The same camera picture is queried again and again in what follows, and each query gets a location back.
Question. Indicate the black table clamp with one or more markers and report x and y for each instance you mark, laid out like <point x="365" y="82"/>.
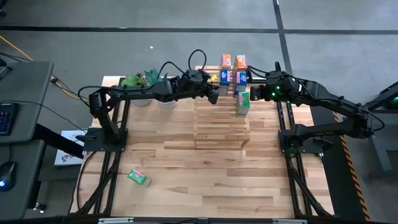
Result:
<point x="249" y="76"/>

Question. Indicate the black computer mouse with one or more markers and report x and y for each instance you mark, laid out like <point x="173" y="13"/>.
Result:
<point x="7" y="174"/>

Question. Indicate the black hazard-striped floor mat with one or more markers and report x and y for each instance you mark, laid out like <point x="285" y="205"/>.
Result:
<point x="335" y="186"/>

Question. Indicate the white printed cardboard box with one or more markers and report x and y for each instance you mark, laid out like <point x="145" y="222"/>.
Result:
<point x="66" y="158"/>

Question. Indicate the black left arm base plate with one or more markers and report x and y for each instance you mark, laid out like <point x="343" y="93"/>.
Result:
<point x="93" y="144"/>

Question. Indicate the snake plant in white pot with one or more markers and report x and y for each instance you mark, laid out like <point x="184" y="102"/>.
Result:
<point x="167" y="105"/>

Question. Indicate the blue cereal box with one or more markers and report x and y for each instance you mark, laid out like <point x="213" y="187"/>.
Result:
<point x="224" y="77"/>
<point x="240" y="81"/>

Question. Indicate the black keyboard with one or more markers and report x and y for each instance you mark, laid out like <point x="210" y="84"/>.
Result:
<point x="7" y="118"/>

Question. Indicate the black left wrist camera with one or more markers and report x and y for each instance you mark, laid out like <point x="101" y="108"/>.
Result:
<point x="194" y="75"/>

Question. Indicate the succulent in patterned white pot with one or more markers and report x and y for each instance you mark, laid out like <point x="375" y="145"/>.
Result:
<point x="132" y="80"/>

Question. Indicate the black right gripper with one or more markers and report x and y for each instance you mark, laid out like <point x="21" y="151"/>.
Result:
<point x="281" y="85"/>

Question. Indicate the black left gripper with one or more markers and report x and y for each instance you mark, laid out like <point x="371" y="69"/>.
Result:
<point x="199" y="88"/>

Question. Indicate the wooden slatted shelf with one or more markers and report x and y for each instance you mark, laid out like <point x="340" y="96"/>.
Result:
<point x="221" y="130"/>

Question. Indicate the grey desk top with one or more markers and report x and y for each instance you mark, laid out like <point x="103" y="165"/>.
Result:
<point x="28" y="87"/>
<point x="25" y="186"/>

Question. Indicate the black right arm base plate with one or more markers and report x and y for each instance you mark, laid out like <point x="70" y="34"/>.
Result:
<point x="306" y="149"/>

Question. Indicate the small metal caster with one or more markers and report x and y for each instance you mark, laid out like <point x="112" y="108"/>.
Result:
<point x="39" y="207"/>

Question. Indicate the silver metal bracket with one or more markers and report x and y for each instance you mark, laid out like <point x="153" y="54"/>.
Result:
<point x="289" y="221"/>
<point x="115" y="221"/>

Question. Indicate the black metal stand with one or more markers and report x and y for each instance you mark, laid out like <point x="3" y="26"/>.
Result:
<point x="377" y="149"/>

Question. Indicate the orange cereal box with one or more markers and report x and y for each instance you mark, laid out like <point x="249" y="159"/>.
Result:
<point x="226" y="60"/>
<point x="240" y="62"/>

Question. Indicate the green Apple Jacks cereal box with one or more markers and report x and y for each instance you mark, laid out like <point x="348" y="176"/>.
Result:
<point x="242" y="101"/>
<point x="136" y="176"/>

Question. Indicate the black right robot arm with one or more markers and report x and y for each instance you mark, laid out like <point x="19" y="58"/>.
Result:
<point x="326" y="96"/>

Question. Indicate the black aluminium table frame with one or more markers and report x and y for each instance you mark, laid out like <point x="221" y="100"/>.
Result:
<point x="293" y="186"/>

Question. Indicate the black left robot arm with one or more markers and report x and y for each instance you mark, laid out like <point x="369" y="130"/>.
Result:
<point x="136" y="93"/>

